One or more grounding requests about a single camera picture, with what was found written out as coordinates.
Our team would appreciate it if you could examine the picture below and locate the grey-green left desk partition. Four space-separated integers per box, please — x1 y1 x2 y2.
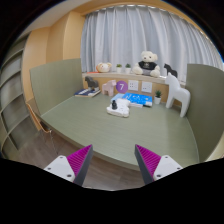
30 58 83 115

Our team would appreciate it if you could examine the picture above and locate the white power strip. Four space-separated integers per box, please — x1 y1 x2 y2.
106 98 130 117

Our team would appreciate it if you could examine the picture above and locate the white sheer curtain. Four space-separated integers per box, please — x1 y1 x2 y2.
81 5 223 81

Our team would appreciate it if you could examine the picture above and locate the white wall socket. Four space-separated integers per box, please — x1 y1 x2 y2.
141 81 152 93
128 80 139 91

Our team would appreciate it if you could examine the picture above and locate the small potted plant left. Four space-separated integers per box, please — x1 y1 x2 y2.
116 64 122 73

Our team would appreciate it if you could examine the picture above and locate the purple round number sign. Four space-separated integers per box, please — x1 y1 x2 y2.
116 80 128 93

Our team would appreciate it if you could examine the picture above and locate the black charger plug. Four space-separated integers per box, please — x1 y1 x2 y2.
112 100 117 110

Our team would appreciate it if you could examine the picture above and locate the wooden chair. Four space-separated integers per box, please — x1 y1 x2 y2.
25 101 58 156

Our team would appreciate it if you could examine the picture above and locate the small potted plant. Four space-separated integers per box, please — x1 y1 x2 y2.
125 63 131 74
116 64 122 73

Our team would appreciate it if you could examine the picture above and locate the dark grey wooden horse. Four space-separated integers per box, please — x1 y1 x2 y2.
85 76 99 91

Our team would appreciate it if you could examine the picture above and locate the white wall socket right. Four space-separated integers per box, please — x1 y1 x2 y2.
141 81 152 93

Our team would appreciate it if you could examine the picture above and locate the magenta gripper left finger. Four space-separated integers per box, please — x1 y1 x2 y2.
44 145 93 186

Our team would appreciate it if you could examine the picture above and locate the pink wooden horse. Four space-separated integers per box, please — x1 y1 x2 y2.
102 80 116 96

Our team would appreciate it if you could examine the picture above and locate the small black horse figurine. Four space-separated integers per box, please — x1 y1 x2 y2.
164 64 178 78

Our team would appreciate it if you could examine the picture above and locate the grey-green right desk partition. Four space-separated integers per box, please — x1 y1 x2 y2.
185 64 224 162

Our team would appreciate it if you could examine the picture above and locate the cream teddy bear black shirt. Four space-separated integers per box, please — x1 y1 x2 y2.
133 51 160 78

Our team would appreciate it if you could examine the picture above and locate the plush bear head toy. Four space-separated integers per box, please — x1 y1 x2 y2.
96 62 112 73

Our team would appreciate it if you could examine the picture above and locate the small potted plant right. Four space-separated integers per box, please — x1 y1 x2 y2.
125 63 131 74

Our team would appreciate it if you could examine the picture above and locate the potted plant on desk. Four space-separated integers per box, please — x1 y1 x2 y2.
154 90 162 105

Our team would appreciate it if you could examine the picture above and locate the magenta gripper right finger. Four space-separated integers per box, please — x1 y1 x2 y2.
135 145 182 184

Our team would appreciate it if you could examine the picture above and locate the grey-green desk partition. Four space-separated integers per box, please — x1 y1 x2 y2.
185 64 224 162
30 58 83 115

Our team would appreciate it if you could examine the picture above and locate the white wall socket left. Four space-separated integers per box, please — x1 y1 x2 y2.
128 80 139 91

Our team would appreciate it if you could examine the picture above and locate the grey wall shelf unit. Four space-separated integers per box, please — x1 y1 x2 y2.
0 36 37 159

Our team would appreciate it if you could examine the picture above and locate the blue book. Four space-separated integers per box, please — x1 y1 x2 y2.
112 93 153 107

